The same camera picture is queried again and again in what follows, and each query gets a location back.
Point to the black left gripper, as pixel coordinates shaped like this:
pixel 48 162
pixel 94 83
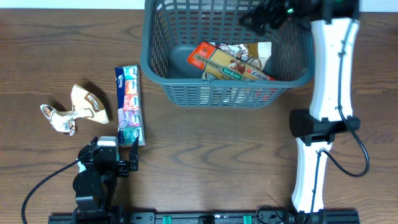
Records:
pixel 124 168

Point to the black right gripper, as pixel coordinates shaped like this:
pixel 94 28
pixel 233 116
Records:
pixel 273 14

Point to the beige brown snack pouch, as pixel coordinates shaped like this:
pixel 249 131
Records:
pixel 256 54

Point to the beige snack bag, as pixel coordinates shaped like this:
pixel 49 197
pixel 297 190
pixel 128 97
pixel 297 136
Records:
pixel 84 105
pixel 231 51

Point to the San Remo pasta packet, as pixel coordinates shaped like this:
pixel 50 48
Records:
pixel 199 56

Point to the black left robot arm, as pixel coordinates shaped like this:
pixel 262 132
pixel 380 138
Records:
pixel 95 185

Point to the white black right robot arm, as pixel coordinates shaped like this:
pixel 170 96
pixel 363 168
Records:
pixel 334 26

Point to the Kleenex tissue multipack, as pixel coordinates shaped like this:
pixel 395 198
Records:
pixel 130 118

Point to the grey plastic basket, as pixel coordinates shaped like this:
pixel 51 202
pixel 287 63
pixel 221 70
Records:
pixel 173 29

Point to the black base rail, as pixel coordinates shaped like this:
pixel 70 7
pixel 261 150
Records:
pixel 266 216

